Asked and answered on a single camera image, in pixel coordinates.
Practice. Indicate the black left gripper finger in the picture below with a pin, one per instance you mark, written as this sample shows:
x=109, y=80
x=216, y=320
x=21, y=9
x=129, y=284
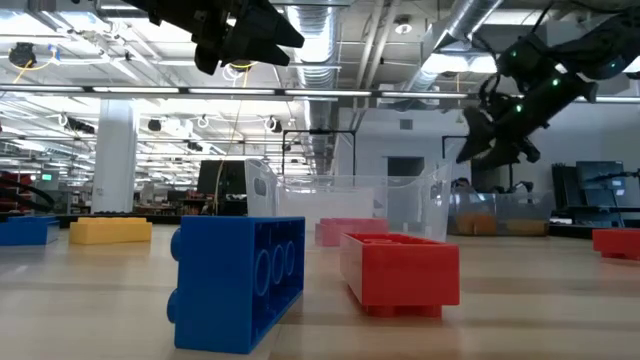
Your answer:
x=270, y=27
x=260, y=56

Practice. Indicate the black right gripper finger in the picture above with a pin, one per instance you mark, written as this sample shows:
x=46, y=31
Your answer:
x=480, y=132
x=500, y=155

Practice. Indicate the red toy brick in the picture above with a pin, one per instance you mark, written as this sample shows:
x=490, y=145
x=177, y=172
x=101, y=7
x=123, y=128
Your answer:
x=400, y=280
x=617, y=243

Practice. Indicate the blue toy brick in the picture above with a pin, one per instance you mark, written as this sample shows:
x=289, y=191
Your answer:
x=215, y=280
x=25, y=232

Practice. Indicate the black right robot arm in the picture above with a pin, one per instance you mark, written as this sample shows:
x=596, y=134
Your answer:
x=600, y=45

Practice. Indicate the clear plastic bin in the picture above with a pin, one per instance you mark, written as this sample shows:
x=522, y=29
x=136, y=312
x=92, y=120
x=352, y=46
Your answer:
x=500, y=202
x=415, y=210

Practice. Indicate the person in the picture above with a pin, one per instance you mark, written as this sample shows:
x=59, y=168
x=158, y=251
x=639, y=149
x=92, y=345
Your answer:
x=462, y=184

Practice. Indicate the long ceiling light strip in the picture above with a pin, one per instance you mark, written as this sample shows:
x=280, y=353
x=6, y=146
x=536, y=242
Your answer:
x=150, y=90

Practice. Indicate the black monitor rack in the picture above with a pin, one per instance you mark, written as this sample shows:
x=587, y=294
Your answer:
x=595, y=185

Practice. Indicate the black cabinet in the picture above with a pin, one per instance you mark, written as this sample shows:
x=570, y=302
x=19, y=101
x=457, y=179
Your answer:
x=232, y=180

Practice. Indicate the round ceiling detector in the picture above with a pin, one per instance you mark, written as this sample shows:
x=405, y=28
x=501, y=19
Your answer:
x=403, y=27

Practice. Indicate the white translucent plastic bin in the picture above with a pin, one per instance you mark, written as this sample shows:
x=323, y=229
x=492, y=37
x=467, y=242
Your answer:
x=325, y=202

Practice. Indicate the white building pillar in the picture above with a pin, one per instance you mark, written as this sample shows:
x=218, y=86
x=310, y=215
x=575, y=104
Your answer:
x=115, y=160

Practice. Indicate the black ceiling device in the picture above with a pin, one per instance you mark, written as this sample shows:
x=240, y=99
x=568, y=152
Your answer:
x=22, y=54

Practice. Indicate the green exit sign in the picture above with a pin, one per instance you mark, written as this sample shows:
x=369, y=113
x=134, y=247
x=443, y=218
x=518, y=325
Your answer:
x=46, y=176

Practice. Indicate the red storage rack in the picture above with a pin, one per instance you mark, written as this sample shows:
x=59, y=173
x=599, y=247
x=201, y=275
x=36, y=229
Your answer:
x=7, y=202

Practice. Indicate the black metal rig frame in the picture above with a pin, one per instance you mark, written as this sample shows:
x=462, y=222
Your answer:
x=447, y=136

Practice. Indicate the large spiral ventilation duct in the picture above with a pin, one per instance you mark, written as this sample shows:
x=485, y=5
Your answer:
x=317, y=75

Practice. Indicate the grey wall vent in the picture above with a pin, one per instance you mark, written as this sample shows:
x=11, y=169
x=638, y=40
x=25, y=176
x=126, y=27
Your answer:
x=406, y=124

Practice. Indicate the slanted silver ventilation duct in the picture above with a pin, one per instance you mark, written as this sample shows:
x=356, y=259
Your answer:
x=465, y=20

